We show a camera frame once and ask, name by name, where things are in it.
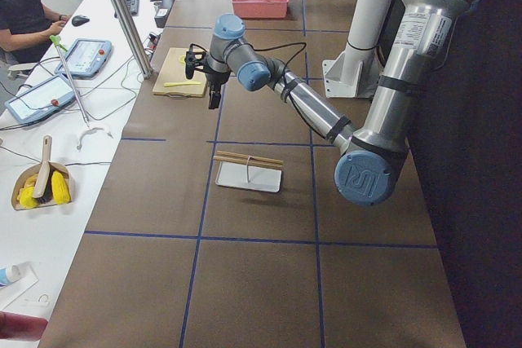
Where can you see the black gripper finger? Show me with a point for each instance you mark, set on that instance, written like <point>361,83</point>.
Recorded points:
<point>214,95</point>

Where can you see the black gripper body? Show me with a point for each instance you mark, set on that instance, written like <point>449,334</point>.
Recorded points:
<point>214,78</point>

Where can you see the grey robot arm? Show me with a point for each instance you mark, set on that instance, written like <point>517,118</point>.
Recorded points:
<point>369,132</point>

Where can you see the pink plastic bin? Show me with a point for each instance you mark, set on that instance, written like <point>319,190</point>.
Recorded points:
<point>260,9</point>

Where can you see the bamboo cutting board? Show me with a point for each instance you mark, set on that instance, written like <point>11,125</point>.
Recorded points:
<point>172,71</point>

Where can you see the yellow plastic knife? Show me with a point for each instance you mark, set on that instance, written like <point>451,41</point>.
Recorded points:
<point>181,83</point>

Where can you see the wooden towel rack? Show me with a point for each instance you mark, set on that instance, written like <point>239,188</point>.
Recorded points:
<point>248,161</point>

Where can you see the white metal tray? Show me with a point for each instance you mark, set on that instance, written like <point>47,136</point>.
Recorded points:
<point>234,175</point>

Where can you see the far teach pendant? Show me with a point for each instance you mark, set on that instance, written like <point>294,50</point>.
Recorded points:
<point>86,57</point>

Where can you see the teach pendant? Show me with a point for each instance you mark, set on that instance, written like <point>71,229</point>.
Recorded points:
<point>86,57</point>
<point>41,101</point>

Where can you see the white mounting pillar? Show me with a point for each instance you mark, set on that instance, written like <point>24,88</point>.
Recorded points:
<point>356,70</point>

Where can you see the black computer mouse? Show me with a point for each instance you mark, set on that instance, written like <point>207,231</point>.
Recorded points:
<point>79,20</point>

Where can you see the near teach pendant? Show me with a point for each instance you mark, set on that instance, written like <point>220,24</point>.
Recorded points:
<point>41,101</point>

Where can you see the seated person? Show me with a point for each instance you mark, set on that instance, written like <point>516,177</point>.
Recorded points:
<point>27,27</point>

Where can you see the beige hand brush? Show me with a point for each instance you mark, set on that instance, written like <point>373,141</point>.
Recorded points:
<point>42,188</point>

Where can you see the yellow cloth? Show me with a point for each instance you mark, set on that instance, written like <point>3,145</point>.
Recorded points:
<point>60,193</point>

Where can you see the beige dustpan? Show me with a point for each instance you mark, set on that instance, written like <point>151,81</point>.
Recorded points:
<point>34,170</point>

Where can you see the white blue tube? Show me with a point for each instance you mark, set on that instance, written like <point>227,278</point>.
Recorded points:
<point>9,275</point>

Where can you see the dark red object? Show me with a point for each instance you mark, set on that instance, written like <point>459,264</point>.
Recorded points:
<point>18,327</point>

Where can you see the aluminium frame post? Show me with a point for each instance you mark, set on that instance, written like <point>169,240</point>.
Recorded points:
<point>132,37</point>

